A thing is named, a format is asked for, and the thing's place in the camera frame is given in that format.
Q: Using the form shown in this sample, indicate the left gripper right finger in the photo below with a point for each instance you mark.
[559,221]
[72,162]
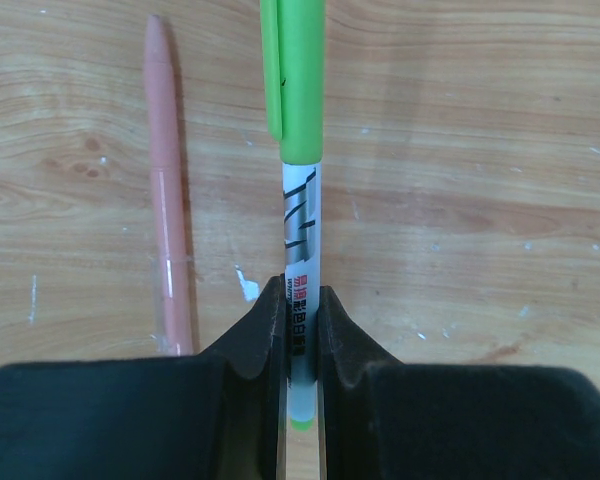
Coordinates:
[381,418]

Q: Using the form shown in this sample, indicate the white pen green tip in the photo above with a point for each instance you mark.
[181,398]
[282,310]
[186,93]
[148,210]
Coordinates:
[302,276]

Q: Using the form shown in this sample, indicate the pink pen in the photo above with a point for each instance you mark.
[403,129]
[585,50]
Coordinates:
[166,187]

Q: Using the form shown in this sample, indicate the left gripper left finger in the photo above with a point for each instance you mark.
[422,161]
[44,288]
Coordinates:
[219,414]

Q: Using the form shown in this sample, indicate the light green pen cap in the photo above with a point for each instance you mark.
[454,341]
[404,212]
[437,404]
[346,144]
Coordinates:
[293,54]

